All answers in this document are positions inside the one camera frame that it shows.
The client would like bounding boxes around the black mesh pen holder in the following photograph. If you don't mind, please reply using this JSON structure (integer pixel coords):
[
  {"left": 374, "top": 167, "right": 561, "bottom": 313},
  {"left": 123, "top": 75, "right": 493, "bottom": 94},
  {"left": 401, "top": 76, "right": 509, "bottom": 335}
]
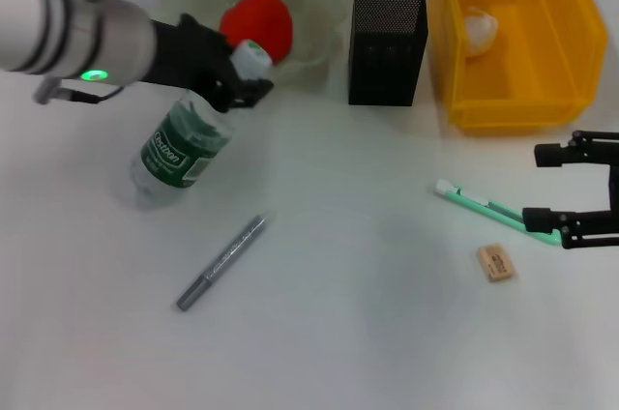
[{"left": 347, "top": 0, "right": 430, "bottom": 106}]

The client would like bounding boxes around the yellow plastic bin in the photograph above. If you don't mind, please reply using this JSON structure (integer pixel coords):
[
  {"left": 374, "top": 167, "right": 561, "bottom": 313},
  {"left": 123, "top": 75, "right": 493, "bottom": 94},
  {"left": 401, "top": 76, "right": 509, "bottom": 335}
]
[{"left": 427, "top": 0, "right": 609, "bottom": 133}]

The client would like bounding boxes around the grey marker pen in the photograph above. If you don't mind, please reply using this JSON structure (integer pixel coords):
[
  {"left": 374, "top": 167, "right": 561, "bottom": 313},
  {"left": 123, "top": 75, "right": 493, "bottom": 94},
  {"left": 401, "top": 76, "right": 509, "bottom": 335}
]
[{"left": 176, "top": 209, "right": 277, "bottom": 312}]

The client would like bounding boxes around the left wrist cable with plug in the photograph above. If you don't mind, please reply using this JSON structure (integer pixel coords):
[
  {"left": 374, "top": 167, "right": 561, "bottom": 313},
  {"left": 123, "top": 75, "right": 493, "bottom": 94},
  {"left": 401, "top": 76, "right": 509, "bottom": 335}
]
[{"left": 32, "top": 74, "right": 134, "bottom": 105}]

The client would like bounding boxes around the red-orange fruit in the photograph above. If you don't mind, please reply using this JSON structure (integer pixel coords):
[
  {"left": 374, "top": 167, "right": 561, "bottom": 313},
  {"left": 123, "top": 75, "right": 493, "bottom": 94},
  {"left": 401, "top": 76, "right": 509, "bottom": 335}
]
[{"left": 218, "top": 0, "right": 295, "bottom": 66}]

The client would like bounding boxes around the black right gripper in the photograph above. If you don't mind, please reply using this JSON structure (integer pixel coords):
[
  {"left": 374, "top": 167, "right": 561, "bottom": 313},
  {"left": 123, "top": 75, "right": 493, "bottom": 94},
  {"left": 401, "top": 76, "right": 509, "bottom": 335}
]
[{"left": 521, "top": 131, "right": 619, "bottom": 250}]

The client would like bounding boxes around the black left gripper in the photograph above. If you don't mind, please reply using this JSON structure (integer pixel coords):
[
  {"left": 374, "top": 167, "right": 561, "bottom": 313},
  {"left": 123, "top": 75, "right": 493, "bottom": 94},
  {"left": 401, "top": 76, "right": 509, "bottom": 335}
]
[{"left": 144, "top": 13, "right": 276, "bottom": 114}]

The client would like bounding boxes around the mint green utility knife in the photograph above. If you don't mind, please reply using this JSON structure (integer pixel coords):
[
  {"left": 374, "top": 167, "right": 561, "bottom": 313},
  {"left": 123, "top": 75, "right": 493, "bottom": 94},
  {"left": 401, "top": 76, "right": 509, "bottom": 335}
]
[{"left": 433, "top": 178, "right": 565, "bottom": 248}]

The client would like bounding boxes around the green label water bottle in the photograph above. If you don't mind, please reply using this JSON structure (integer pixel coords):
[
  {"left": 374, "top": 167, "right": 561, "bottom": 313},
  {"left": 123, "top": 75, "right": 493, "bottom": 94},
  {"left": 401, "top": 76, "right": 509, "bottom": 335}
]
[{"left": 128, "top": 39, "right": 273, "bottom": 211}]

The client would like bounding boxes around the white paper ball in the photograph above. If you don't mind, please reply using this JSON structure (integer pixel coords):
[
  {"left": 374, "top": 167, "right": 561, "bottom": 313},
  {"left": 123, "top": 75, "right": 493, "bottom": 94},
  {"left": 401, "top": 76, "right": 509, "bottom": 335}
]
[{"left": 462, "top": 6, "right": 500, "bottom": 59}]

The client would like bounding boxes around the pale green glass fruit bowl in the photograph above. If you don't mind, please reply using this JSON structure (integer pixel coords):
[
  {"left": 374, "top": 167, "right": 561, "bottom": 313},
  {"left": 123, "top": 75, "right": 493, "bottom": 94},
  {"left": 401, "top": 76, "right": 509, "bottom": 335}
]
[{"left": 159, "top": 0, "right": 345, "bottom": 92}]

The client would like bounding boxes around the beige eraser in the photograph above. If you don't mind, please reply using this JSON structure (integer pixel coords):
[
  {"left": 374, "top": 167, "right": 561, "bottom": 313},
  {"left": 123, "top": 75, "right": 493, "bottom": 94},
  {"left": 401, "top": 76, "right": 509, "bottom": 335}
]
[{"left": 476, "top": 244, "right": 516, "bottom": 283}]

